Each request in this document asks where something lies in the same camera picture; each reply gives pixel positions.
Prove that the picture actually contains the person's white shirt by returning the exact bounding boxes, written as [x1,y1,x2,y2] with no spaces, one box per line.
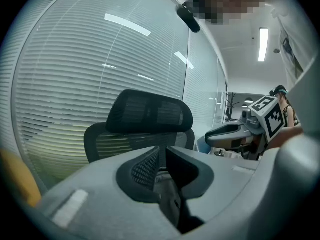
[271,0,318,90]

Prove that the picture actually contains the blue chair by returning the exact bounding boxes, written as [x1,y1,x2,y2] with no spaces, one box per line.
[195,134,213,155]

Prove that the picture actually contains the person's right forearm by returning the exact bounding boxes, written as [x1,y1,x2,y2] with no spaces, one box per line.
[267,127,305,151]

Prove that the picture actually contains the ceiling light panel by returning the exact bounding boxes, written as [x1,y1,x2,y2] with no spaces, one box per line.
[258,27,270,62]

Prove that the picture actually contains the person's head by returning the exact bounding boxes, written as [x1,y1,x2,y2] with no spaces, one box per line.
[183,0,267,26]

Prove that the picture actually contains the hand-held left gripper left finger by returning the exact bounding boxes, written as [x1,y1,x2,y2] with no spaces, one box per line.
[39,145,181,240]

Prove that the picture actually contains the black headset microphone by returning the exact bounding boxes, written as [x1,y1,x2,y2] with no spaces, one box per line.
[176,0,201,34]

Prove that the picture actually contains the round wooden table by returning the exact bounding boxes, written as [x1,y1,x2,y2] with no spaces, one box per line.
[0,148,42,207]

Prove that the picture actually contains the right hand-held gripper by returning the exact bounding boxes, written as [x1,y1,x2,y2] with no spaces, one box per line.
[204,95,288,161]

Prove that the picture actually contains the black mesh office chair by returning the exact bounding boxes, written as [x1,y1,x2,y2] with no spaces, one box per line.
[83,88,196,171]

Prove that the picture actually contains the white window blinds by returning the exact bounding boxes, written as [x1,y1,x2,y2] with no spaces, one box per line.
[9,0,228,185]

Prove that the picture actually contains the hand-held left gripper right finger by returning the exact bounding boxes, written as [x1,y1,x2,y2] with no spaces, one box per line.
[166,145,273,225]

